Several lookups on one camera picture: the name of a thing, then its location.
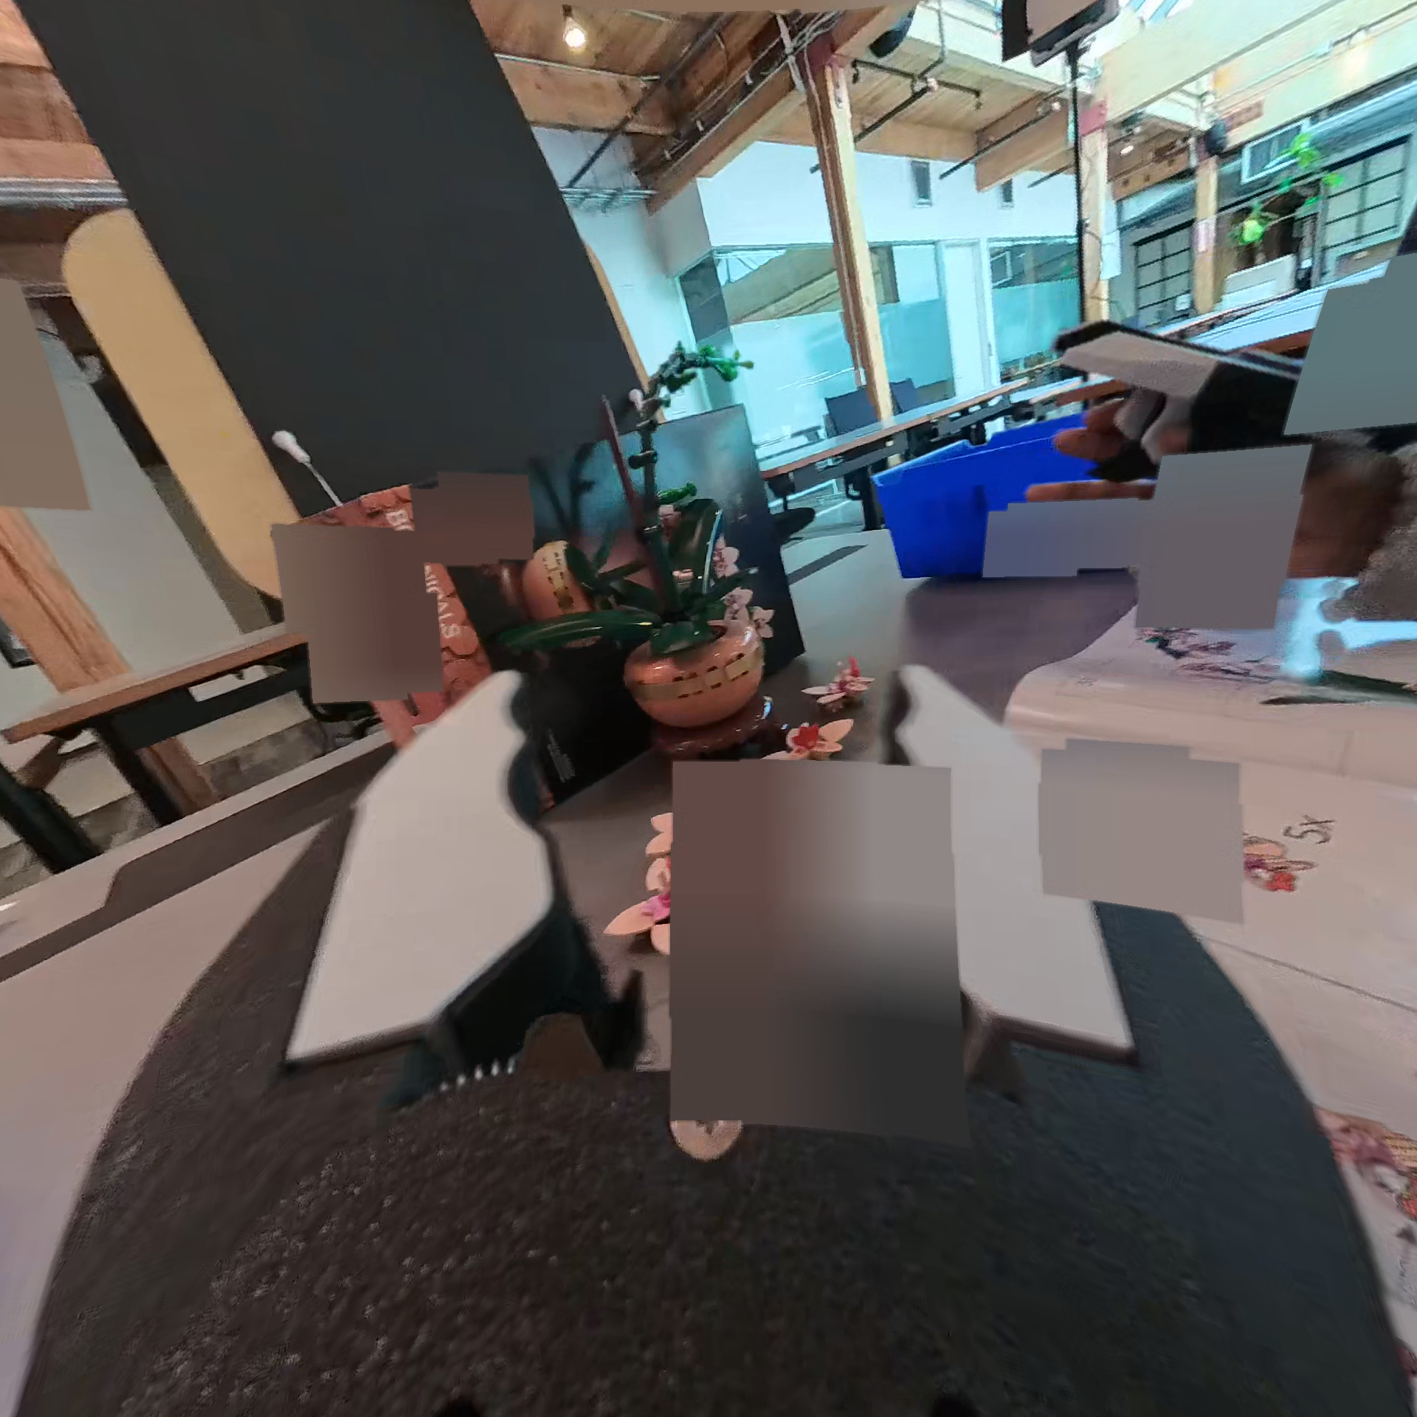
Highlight person's right hand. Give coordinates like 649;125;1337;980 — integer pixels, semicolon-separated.
1028;397;1165;508

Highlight white instruction booklet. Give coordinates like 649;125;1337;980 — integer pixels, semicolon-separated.
1003;576;1417;1417

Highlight black orchid product box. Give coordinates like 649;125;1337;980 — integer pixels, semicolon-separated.
443;403;807;817

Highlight wooden side table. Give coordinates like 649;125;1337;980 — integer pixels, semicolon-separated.
0;629;320;827

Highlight green hanging plant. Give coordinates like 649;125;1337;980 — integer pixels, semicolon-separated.
1227;130;1349;270

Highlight red printed box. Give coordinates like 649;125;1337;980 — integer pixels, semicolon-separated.
299;484;497;746

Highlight blue plastic bin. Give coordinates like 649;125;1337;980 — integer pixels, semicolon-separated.
870;414;1145;584

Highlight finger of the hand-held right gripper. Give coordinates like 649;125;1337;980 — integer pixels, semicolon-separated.
1055;319;1217;402

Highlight dark grey desk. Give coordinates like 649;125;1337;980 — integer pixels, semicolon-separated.
0;530;1153;1417

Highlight dark blue office chair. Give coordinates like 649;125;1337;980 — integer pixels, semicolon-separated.
824;378;924;441

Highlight large black panel board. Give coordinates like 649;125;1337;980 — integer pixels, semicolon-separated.
18;0;667;522

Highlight rounded plywood board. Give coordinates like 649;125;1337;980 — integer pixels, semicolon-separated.
62;208;650;606

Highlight wooden support post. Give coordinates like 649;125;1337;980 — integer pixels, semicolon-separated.
805;53;900;425

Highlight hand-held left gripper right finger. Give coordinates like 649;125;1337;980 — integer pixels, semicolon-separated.
898;665;1140;1100

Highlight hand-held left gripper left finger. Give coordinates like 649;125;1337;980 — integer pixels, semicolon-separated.
283;667;647;1085

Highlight toy brick orchid plant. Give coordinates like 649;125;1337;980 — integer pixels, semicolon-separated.
497;343;780;761

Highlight white-tipped stick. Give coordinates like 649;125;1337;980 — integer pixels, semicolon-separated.
271;429;348;510

